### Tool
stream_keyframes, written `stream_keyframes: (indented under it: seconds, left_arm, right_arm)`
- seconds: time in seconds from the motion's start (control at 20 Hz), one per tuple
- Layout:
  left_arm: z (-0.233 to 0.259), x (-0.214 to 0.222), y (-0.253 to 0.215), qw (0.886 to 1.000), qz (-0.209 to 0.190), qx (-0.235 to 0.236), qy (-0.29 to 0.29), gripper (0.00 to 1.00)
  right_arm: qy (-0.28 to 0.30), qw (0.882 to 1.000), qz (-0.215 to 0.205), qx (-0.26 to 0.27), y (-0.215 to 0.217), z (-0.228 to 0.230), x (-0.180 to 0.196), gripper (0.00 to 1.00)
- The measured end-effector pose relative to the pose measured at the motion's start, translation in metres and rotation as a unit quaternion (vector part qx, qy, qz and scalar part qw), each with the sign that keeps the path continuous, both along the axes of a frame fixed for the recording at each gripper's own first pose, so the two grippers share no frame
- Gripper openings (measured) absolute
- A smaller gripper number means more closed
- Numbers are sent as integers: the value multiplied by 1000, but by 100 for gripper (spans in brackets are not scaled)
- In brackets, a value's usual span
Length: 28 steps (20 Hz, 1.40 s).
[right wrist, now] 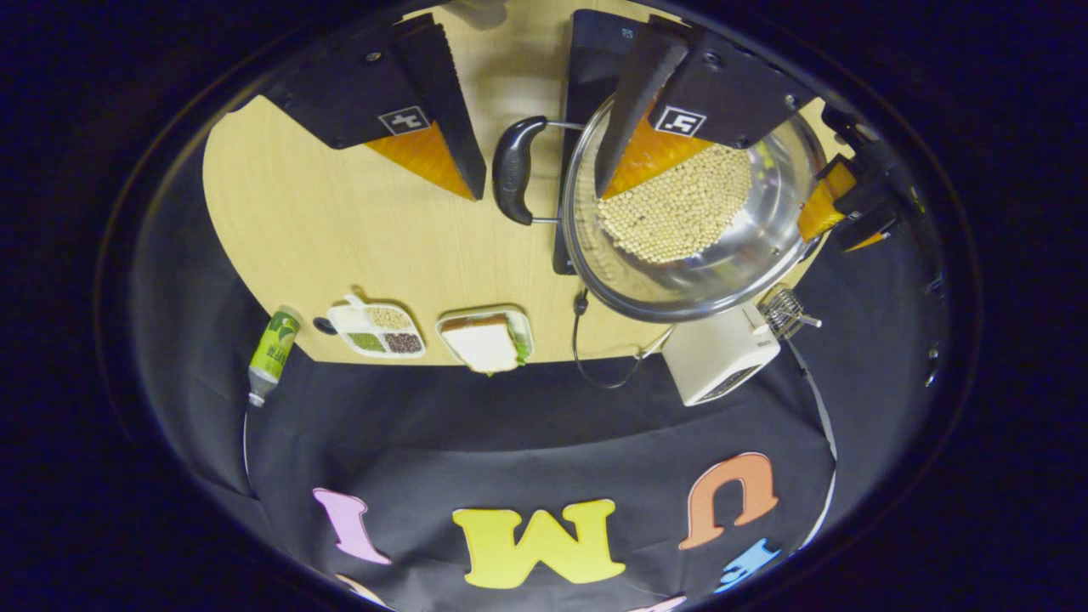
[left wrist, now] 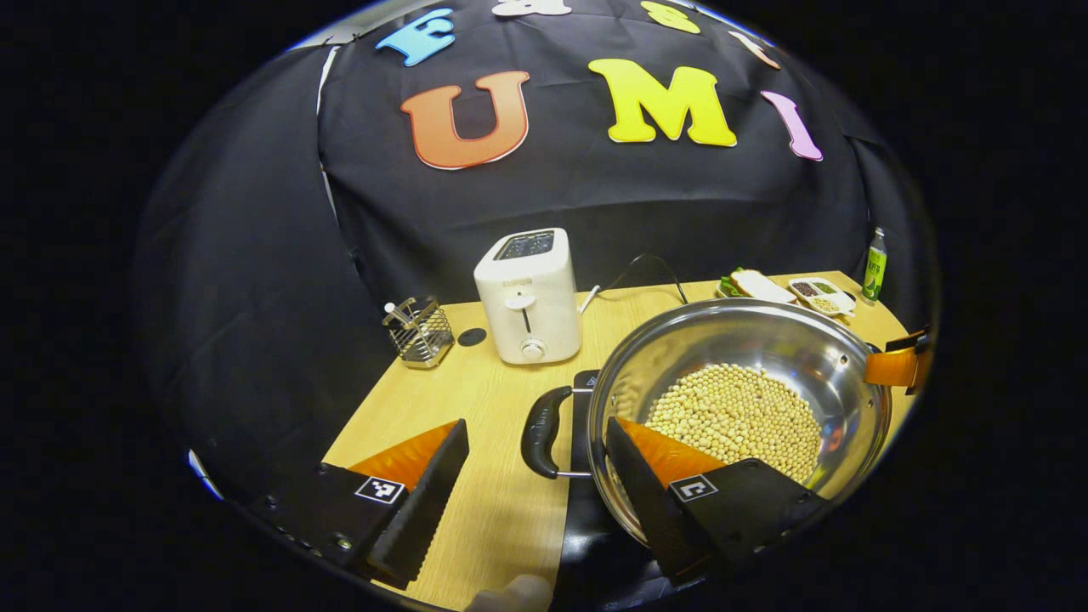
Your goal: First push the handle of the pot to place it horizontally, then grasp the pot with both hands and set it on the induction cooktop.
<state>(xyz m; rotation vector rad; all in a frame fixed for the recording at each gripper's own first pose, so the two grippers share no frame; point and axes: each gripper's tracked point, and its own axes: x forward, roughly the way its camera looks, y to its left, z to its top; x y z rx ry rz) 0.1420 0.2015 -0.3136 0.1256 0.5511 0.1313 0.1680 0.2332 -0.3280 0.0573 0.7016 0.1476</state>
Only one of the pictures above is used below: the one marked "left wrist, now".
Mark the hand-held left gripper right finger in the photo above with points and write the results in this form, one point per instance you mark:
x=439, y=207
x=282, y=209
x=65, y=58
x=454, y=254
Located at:
x=646, y=501

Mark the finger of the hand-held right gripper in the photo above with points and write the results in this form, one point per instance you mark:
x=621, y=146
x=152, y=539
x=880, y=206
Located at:
x=892, y=367

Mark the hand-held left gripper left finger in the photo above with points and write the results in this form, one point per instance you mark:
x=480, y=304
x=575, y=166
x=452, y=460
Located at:
x=425, y=501

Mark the black induction cooktop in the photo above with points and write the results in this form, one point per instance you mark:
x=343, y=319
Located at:
x=595, y=544

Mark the stainless steel pot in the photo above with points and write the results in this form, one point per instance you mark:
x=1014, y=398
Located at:
x=731, y=336

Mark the green drink bottle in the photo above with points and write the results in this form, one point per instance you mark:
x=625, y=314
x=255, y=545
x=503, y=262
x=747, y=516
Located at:
x=875, y=272

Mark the white divided grain tray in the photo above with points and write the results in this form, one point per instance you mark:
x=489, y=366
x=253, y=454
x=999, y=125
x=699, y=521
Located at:
x=823, y=297

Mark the pile of soybeans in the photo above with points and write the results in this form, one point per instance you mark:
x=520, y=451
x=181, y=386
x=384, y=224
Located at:
x=739, y=416

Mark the sandwich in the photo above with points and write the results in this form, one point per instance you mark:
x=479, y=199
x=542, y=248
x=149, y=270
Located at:
x=761, y=287

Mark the black round table grommet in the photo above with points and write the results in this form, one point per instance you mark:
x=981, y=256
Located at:
x=472, y=337

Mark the white toaster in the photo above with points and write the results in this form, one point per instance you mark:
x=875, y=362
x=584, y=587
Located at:
x=527, y=297

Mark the black backdrop cloth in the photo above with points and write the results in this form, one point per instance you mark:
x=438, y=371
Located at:
x=552, y=204

